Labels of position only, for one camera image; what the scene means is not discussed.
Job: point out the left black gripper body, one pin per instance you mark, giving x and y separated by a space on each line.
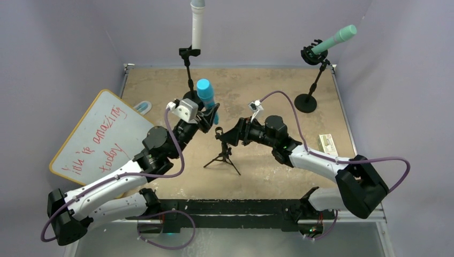
201 125

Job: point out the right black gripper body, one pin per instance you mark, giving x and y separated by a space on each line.
254 133

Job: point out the black tripod mic stand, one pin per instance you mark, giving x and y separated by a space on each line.
224 155

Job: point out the blue microphone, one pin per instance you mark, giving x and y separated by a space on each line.
205 92

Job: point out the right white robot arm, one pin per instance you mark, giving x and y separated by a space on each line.
360 189

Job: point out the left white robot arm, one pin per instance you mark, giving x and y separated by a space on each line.
73 213

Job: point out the black round-base stand left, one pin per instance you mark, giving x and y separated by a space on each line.
185 54

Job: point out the white microphone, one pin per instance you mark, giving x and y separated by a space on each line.
198 9

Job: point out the green microphone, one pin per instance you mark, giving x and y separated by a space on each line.
341 36

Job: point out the whiteboard eraser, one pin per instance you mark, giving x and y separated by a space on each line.
143 107

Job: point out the small white green box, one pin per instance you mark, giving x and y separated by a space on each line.
326 144

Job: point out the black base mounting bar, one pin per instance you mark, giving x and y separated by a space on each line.
287 215

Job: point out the yellow-framed whiteboard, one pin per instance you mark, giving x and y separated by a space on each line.
109 134

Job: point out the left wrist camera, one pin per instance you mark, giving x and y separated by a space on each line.
185 109

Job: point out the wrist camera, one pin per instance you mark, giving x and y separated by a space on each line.
185 109
256 109

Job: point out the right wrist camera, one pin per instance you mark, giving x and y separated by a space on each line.
256 109

